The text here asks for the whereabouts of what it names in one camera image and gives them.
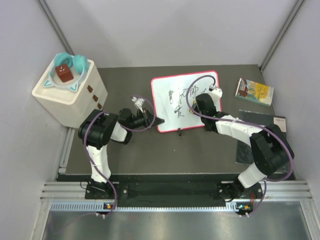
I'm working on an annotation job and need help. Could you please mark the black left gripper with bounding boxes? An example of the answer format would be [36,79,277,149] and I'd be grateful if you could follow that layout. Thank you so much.
[128,108,164,131]

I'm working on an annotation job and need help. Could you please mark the pink framed whiteboard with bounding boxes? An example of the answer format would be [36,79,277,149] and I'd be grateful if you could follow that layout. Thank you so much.
[151,70,219,133]

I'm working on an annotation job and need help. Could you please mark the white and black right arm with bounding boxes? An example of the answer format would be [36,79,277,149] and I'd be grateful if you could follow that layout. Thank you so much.
[190,93,295,199]

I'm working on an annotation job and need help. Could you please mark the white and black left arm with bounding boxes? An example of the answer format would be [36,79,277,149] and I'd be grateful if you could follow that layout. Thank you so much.
[78,108,165,199]

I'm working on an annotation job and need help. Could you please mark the colourful illustrated book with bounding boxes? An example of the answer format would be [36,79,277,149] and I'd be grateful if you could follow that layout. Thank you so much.
[235,78,274,107]

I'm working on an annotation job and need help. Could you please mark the black notebook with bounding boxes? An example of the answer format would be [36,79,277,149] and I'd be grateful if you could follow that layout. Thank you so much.
[235,110,287,166]

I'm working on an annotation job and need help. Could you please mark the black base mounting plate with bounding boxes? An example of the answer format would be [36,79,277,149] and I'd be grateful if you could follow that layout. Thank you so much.
[85,173,253,208]

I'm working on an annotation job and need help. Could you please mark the white foam box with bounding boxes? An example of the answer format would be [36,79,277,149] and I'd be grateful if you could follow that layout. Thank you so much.
[32,59,108,129]

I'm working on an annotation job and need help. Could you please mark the teal cat ear headphones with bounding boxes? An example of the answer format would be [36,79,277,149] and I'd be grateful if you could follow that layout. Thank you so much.
[43,52,90,93]

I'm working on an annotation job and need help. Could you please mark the brown cube toy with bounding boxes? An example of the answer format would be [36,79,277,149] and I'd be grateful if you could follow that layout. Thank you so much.
[55,63,74,83]

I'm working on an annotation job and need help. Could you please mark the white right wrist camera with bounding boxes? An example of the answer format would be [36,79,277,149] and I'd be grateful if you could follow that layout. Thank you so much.
[208,84,223,103]

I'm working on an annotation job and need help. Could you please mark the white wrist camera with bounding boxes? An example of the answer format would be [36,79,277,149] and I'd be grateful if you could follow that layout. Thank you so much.
[208,84,223,103]
[131,96,145,112]

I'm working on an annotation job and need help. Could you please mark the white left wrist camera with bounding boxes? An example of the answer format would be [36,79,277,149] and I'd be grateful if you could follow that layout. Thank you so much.
[131,96,145,112]

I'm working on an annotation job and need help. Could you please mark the grey slotted cable duct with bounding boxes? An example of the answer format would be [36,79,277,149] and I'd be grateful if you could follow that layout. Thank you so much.
[50,201,241,213]

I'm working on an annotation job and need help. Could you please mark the aluminium extrusion rail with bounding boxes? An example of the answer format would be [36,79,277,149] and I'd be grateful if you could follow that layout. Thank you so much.
[40,182,87,201]

